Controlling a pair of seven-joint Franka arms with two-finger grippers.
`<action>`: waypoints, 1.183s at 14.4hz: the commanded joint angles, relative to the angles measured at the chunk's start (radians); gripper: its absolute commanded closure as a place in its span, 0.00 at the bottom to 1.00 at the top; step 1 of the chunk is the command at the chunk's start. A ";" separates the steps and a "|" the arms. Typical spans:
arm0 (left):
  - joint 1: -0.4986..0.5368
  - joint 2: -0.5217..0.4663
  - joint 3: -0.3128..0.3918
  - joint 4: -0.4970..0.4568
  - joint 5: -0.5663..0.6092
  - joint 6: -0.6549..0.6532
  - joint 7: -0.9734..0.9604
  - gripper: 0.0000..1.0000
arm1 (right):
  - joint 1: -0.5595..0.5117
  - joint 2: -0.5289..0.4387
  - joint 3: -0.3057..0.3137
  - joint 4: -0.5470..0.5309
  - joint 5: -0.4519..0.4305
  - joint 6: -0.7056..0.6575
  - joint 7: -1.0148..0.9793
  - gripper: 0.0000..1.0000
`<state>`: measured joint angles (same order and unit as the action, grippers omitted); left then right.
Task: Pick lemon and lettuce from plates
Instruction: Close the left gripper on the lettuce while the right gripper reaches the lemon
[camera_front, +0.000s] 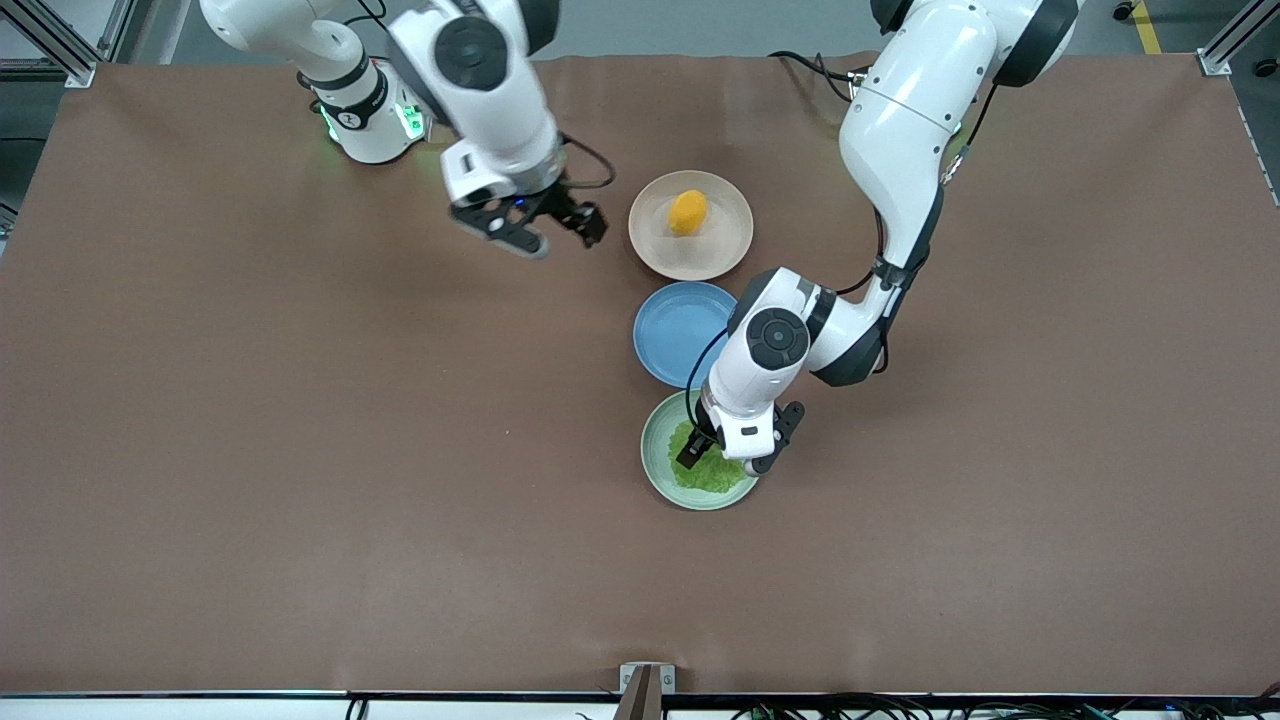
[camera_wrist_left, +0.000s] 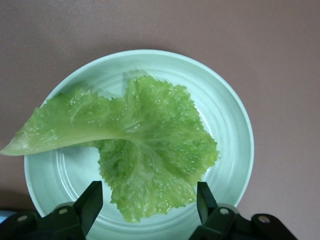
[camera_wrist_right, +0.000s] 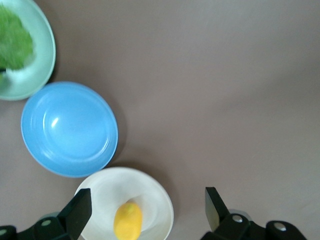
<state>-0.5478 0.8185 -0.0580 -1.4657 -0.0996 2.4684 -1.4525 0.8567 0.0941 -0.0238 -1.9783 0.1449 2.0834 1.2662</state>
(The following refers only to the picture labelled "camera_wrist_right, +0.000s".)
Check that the brown table cover sheet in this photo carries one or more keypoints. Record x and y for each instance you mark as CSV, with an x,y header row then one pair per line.
x,y
225,100

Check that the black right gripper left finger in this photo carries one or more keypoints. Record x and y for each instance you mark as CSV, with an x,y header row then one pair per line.
x,y
72,217

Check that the yellow lemon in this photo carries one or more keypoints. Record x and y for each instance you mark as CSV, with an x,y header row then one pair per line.
x,y
128,222

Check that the pale green plate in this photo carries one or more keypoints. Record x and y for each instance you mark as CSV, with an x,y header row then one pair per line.
x,y
37,75

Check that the beige plate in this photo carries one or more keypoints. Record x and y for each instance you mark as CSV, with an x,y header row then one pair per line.
x,y
105,190

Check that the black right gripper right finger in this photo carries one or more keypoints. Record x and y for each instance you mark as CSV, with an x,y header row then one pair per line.
x,y
225,225

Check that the blue plate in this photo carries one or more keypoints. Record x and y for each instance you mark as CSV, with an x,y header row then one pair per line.
x,y
70,130

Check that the green lettuce leaf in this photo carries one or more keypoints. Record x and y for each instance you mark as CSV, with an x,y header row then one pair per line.
x,y
12,40

